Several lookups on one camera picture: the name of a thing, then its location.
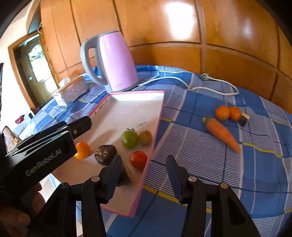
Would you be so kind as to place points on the blue plaid bedsheet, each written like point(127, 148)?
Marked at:
point(260, 175)

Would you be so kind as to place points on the white cut vegetable chunk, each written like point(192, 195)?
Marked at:
point(243, 119)

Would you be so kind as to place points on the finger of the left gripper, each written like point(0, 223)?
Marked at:
point(37, 136)
point(79, 127)

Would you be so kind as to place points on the red tomato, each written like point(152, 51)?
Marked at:
point(138, 160)

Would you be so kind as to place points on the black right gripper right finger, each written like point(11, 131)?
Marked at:
point(228, 218)

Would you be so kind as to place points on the orange mandarin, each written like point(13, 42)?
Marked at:
point(222, 113)
point(235, 113)

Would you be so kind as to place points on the orange yellow tomato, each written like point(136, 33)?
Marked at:
point(83, 150)

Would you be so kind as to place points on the pink electric kettle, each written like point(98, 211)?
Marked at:
point(114, 62)

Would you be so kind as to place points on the wooden headboard panels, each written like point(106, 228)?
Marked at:
point(237, 41)

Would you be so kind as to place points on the green tomato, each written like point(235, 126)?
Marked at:
point(130, 139)

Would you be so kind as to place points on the patterned tissue box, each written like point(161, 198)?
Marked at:
point(71, 91)

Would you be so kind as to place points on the yellowish round fruit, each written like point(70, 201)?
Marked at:
point(145, 137)

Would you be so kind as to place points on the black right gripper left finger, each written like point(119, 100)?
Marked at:
point(58, 216)

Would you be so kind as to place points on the pink white tray box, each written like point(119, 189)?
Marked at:
point(128, 121)

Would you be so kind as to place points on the dark round beetroot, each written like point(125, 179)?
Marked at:
point(105, 154)

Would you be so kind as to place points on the orange carrot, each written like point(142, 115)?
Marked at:
point(222, 133)

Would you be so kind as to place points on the cut dark eggplant piece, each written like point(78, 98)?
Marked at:
point(124, 177)

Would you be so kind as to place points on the person's hand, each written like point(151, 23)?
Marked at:
point(14, 222)

